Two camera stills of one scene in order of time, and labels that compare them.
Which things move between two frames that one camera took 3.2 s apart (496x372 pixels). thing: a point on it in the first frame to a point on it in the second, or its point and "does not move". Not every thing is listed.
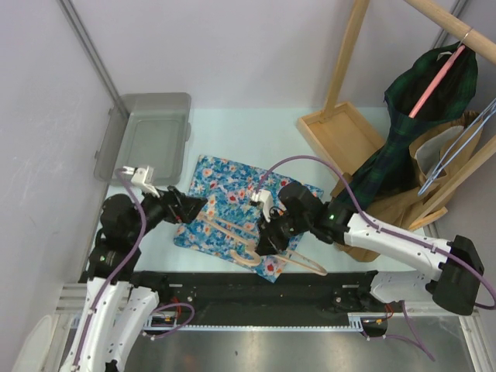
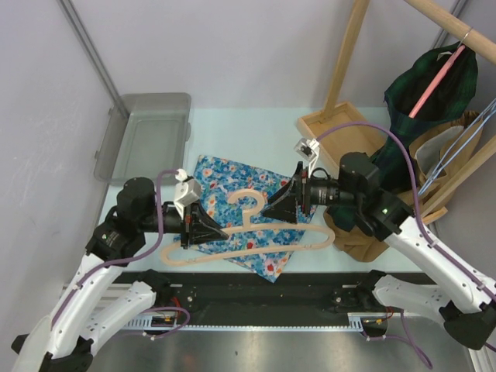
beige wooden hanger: [242, 258] to [248, 240]
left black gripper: [178, 206] to [201, 226]
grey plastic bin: [156, 134] does not move
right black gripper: [269, 242] to [284, 203]
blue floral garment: [225, 226] does not move
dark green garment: [390, 171] does not move
